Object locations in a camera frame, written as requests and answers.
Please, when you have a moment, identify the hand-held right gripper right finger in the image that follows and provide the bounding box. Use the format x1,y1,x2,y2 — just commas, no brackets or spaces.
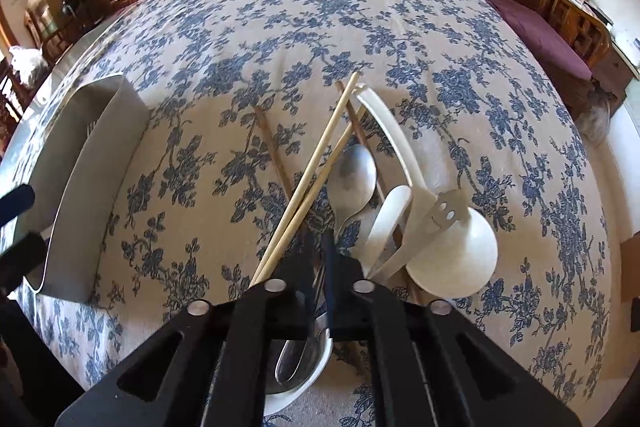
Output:
321,232,583,427

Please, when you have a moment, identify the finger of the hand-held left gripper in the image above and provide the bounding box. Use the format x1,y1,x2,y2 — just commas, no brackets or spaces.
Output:
0,232,48,293
0,184,36,225

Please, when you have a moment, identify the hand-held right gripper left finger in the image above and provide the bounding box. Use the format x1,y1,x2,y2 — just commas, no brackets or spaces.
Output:
54,229,323,427

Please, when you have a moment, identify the stainless steel spoon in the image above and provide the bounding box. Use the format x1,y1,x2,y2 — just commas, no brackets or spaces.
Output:
275,312,331,388

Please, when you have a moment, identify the grey utensil container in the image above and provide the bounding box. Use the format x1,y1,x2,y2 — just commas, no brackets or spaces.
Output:
25,73,151,303

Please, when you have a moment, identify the large white ladle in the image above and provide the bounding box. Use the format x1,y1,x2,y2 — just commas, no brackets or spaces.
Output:
352,86,500,301

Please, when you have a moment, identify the small white soup spoon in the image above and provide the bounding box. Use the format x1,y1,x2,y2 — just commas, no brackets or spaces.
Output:
360,185,413,283

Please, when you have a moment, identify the grey metal soup spoon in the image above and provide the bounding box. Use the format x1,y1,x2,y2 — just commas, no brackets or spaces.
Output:
327,143,378,240

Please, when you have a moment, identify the beige smiley slotted spoon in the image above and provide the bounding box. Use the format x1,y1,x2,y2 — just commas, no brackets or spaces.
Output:
370,189,473,283

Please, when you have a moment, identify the white plastic spoon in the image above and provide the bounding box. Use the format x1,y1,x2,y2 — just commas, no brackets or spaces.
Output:
262,337,335,418

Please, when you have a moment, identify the white plastic bag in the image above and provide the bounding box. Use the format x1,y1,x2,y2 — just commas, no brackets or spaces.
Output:
7,46,51,78

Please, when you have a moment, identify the dark wooden chair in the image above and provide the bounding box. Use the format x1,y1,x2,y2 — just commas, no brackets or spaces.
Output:
22,4,76,62

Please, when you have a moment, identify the blue floral tablecloth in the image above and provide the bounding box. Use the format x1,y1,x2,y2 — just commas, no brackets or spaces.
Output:
0,0,613,427

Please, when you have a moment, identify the grey fluffy bundle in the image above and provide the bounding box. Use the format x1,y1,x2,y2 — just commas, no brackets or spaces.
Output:
577,89,613,148

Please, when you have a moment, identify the purple seat cushion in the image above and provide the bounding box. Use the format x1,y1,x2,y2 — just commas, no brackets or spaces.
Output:
480,0,593,80

